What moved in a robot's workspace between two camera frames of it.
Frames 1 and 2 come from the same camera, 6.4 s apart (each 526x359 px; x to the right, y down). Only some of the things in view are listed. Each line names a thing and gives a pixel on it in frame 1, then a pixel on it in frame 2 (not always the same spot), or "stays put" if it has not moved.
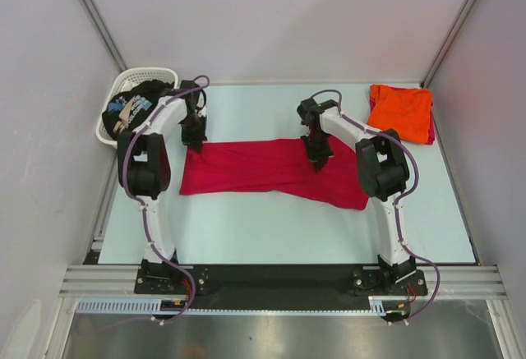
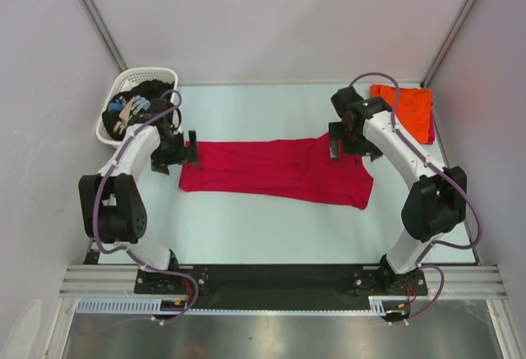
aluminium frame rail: x=444 y=283 stays put
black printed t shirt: x=126 y=110 stays put
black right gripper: x=319 y=159 → x=368 y=149
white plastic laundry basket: x=128 y=77 stays put
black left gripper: x=196 y=142 → x=160 y=162
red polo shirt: x=281 y=166 stays put
